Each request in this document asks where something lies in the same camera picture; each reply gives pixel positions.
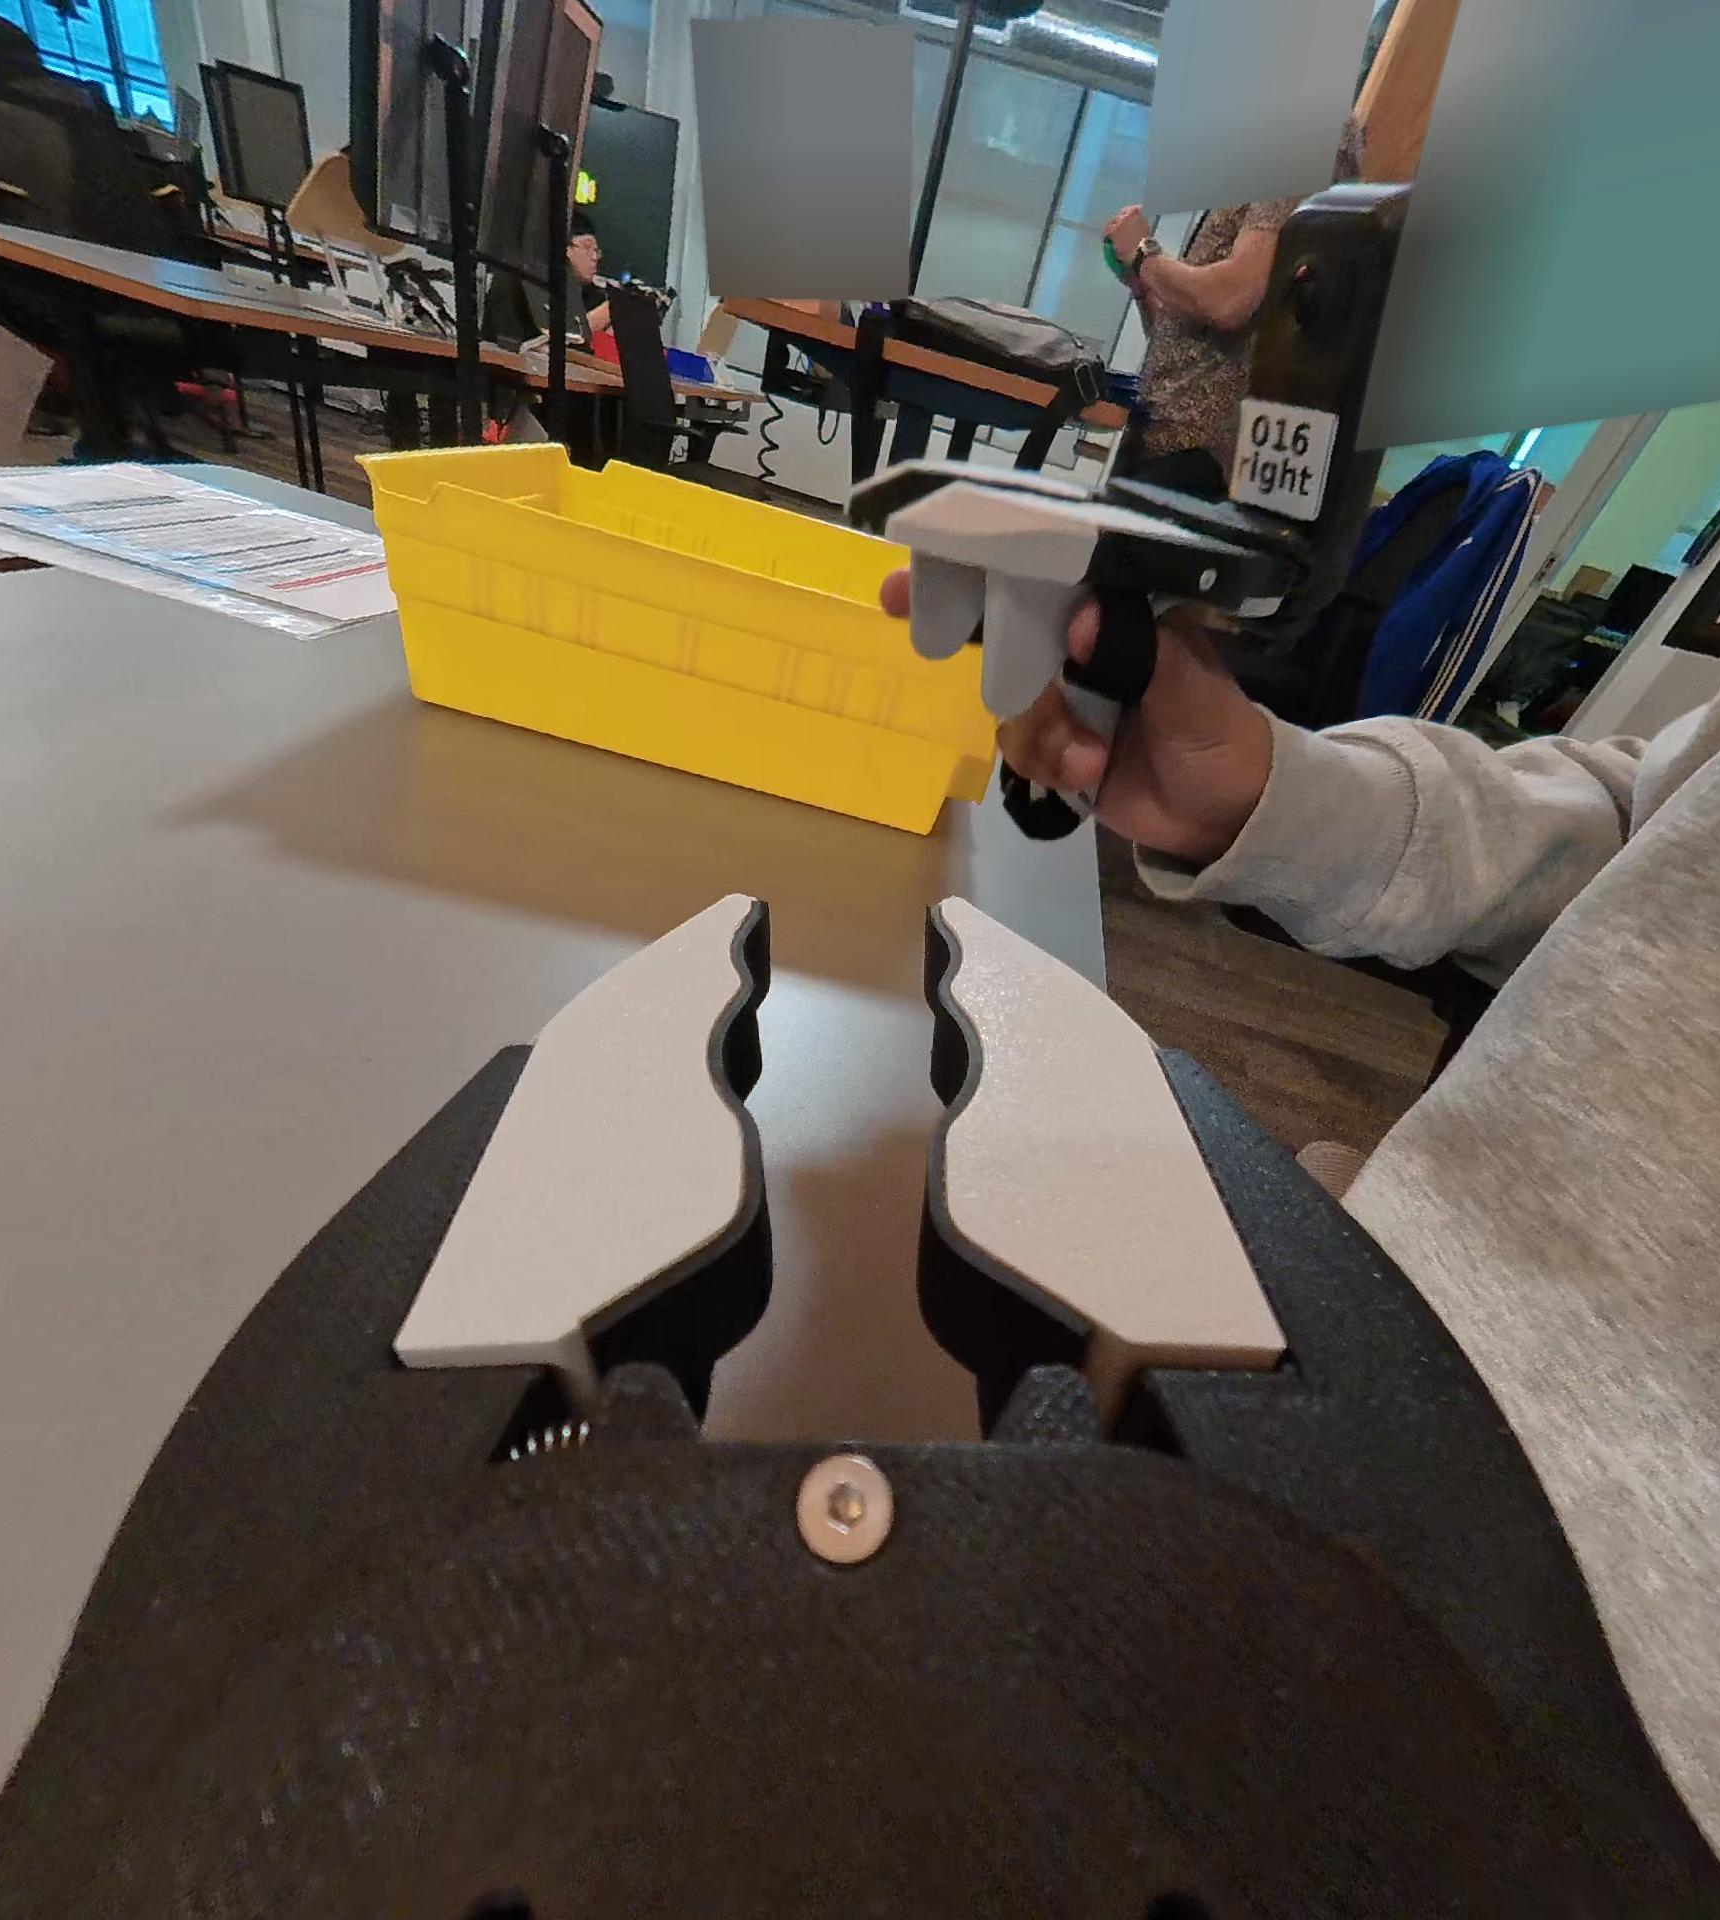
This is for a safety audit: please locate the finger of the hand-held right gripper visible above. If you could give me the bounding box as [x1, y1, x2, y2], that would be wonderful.
[848, 462, 1101, 530]
[881, 486, 1101, 667]

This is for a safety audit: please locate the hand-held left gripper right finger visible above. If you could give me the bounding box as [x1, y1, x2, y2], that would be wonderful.
[921, 896, 1289, 1390]

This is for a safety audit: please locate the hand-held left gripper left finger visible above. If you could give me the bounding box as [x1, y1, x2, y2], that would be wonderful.
[392, 895, 775, 1374]

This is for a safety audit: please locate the yellow plastic bin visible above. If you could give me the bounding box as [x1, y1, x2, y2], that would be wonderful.
[355, 443, 1004, 839]

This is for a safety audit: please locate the person's right forearm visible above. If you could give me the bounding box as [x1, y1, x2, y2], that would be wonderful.
[1135, 704, 1657, 978]

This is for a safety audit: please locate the orange-edged standing desk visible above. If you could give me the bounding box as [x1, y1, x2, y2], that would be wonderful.
[721, 296, 1132, 468]

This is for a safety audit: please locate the grey desk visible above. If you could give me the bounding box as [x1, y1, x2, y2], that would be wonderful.
[0, 465, 1110, 1892]

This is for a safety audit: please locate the wooden-edged background desk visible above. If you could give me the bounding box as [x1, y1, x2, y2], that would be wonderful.
[0, 211, 622, 498]

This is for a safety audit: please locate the person's right hand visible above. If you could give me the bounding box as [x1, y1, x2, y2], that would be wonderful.
[994, 597, 1277, 869]

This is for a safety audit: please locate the dark bag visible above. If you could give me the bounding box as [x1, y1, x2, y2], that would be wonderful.
[890, 296, 1110, 378]

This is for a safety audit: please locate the blue jacket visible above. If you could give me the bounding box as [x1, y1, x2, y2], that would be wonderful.
[1353, 450, 1543, 723]

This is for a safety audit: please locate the black office chair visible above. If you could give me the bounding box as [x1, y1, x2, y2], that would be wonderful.
[603, 284, 763, 483]

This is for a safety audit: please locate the dark flat monitor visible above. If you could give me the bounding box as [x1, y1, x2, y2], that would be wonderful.
[581, 102, 682, 288]

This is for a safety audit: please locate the black monitor stand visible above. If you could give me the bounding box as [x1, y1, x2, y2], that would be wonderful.
[415, 30, 487, 452]
[536, 127, 578, 452]

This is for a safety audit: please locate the large black monitor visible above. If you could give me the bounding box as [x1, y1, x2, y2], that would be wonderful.
[349, 0, 479, 243]
[476, 0, 608, 288]

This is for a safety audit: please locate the laminated paper sheet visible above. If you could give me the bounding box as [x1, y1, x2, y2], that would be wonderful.
[0, 462, 400, 644]

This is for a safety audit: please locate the small black monitor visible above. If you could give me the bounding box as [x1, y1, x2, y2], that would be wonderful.
[199, 60, 314, 212]

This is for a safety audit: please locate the blue-lit window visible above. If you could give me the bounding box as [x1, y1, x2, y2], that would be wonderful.
[0, 0, 163, 122]

